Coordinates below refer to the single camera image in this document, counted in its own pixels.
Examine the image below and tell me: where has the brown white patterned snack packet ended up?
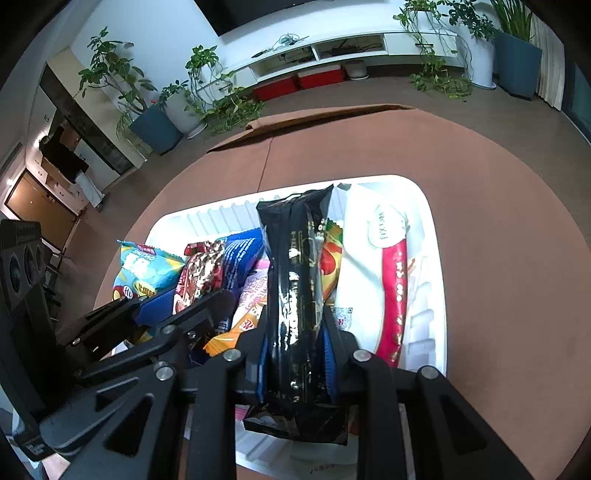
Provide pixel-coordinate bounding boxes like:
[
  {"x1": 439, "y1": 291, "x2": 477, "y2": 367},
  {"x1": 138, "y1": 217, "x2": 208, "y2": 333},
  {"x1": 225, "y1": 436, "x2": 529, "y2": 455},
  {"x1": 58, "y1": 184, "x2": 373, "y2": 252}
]
[{"x1": 173, "y1": 239, "x2": 227, "y2": 315}]

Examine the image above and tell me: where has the light blue panda snack packet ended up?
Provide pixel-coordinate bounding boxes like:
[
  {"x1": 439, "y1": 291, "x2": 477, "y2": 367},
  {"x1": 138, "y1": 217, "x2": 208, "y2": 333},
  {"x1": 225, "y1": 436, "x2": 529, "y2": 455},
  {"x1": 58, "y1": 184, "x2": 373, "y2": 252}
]
[{"x1": 112, "y1": 239, "x2": 186, "y2": 303}]

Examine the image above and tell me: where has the pink cartoon snack packet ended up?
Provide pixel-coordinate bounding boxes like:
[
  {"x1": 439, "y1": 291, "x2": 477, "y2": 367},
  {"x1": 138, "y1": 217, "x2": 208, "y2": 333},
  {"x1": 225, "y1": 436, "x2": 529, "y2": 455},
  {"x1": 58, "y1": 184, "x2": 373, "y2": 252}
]
[{"x1": 231, "y1": 259, "x2": 271, "y2": 333}]

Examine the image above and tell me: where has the white plastic tray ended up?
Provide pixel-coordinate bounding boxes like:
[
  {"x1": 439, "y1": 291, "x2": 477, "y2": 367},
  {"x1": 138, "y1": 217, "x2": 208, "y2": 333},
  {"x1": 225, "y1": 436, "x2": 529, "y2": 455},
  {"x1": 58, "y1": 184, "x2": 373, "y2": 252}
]
[{"x1": 147, "y1": 173, "x2": 448, "y2": 472}]

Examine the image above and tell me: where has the wooden door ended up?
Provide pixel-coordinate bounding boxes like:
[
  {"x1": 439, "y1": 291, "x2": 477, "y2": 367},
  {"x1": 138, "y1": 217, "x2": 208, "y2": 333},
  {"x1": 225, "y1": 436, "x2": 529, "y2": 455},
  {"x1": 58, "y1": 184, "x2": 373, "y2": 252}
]
[{"x1": 4, "y1": 170, "x2": 79, "y2": 253}]

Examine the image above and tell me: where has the orange snack packet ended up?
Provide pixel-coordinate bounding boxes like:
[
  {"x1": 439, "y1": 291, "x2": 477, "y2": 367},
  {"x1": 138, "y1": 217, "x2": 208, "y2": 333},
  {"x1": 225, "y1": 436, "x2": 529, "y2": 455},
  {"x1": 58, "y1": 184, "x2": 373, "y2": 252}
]
[{"x1": 202, "y1": 219, "x2": 346, "y2": 358}]

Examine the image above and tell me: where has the dark glass cabinet panel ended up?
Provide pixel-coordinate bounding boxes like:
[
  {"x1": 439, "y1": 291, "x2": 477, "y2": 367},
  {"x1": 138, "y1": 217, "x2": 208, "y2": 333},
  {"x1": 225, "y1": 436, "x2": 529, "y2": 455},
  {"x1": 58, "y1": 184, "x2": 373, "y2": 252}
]
[{"x1": 39, "y1": 65, "x2": 149, "y2": 175}]

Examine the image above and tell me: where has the large-leaf plant in blue pot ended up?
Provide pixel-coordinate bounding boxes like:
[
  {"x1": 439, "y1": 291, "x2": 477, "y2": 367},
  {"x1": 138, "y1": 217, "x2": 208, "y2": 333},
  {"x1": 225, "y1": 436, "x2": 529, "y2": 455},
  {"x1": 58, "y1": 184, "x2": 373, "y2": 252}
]
[{"x1": 489, "y1": 0, "x2": 544, "y2": 100}]

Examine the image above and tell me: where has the beige curtain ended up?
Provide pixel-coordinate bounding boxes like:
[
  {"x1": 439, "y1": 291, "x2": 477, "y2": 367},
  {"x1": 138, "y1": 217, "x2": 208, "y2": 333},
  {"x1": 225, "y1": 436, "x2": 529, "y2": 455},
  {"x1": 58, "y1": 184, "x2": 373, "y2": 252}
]
[{"x1": 531, "y1": 14, "x2": 567, "y2": 112}]

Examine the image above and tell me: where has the glass sliding door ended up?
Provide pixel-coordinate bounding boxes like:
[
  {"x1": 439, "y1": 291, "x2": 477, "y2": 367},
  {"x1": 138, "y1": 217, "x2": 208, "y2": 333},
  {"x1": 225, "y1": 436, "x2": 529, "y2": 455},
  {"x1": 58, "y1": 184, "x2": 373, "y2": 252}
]
[{"x1": 561, "y1": 60, "x2": 591, "y2": 139}]

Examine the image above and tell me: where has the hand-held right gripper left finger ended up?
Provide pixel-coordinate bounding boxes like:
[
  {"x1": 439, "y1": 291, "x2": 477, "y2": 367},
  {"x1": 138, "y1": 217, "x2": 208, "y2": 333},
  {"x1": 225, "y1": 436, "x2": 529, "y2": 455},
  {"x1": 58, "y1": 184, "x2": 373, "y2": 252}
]
[{"x1": 60, "y1": 314, "x2": 274, "y2": 480}]

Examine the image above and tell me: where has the bushy plant in white pot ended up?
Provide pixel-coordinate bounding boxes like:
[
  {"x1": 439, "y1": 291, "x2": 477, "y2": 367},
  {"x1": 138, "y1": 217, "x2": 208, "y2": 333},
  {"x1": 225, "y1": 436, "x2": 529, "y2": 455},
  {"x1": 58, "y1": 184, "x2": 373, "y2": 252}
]
[{"x1": 445, "y1": 0, "x2": 498, "y2": 90}]

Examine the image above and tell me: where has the black snack packet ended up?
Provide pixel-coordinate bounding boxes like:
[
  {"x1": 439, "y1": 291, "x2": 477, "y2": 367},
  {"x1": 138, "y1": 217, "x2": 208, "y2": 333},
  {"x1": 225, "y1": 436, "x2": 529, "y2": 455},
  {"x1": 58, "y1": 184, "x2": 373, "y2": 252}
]
[{"x1": 244, "y1": 185, "x2": 349, "y2": 446}]

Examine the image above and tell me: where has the black wall television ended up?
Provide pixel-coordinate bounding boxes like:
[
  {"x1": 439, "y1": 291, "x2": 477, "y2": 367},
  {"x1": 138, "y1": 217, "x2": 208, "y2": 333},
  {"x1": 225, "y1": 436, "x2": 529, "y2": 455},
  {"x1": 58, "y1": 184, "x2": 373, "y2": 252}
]
[{"x1": 194, "y1": 0, "x2": 393, "y2": 35}]

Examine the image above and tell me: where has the red storage box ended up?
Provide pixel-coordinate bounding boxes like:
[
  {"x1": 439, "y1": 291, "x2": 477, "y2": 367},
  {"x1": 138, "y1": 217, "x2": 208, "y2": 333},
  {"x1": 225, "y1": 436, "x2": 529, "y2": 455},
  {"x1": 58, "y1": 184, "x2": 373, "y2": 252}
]
[
  {"x1": 298, "y1": 65, "x2": 345, "y2": 91},
  {"x1": 253, "y1": 76, "x2": 298, "y2": 102}
]

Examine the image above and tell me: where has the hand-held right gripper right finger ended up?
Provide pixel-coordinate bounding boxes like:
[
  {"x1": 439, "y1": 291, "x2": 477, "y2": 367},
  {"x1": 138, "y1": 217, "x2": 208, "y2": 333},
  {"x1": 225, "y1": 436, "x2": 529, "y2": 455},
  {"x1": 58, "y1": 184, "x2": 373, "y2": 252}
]
[{"x1": 321, "y1": 307, "x2": 532, "y2": 480}]

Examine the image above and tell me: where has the small plant in white pot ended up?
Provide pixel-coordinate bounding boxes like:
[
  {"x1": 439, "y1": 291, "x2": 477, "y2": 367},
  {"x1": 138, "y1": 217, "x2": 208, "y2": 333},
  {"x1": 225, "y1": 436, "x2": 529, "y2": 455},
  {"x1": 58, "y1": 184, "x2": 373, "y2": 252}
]
[{"x1": 159, "y1": 80, "x2": 206, "y2": 137}]

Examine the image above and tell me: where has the trailing plant on glass stand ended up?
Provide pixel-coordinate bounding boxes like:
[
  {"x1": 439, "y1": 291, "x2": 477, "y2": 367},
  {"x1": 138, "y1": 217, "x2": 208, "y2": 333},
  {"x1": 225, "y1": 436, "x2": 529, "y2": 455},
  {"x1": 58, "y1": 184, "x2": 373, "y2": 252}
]
[{"x1": 394, "y1": 0, "x2": 474, "y2": 100}]

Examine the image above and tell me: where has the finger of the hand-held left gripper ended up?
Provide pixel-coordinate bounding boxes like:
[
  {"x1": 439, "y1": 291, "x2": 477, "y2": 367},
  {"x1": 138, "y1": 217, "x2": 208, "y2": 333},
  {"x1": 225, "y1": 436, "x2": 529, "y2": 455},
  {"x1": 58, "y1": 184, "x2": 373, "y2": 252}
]
[
  {"x1": 54, "y1": 294, "x2": 179, "y2": 356},
  {"x1": 74, "y1": 290, "x2": 237, "y2": 393}
]

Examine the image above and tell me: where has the white television cabinet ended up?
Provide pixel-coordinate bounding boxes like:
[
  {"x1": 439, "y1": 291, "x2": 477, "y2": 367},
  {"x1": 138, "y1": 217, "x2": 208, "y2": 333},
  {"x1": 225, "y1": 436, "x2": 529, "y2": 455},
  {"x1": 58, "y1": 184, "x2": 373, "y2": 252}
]
[{"x1": 226, "y1": 27, "x2": 462, "y2": 89}]

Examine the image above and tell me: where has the trailing ivy plant on stand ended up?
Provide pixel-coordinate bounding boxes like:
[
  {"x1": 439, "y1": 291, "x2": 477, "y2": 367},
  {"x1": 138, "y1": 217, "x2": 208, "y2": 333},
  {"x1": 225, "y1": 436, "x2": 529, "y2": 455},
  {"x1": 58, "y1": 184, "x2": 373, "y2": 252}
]
[{"x1": 185, "y1": 45, "x2": 267, "y2": 137}]

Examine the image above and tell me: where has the white wall cabinet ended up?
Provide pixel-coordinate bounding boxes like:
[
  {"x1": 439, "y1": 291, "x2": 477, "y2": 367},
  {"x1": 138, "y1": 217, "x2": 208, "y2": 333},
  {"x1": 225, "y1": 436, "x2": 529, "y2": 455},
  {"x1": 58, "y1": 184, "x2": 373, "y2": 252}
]
[{"x1": 18, "y1": 83, "x2": 117, "y2": 208}]

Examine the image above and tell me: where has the tall plant in blue pot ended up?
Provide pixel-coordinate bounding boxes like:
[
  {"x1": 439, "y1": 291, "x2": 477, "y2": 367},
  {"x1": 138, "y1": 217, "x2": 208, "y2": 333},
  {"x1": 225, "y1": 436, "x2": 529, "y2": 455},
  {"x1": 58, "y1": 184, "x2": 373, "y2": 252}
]
[{"x1": 76, "y1": 27, "x2": 184, "y2": 156}]

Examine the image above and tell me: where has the white packet with red stripe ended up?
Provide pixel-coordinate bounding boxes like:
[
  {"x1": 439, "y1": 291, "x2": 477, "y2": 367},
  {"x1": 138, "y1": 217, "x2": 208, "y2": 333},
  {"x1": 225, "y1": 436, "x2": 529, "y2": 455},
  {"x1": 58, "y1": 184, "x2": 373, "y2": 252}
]
[{"x1": 333, "y1": 183, "x2": 411, "y2": 368}]

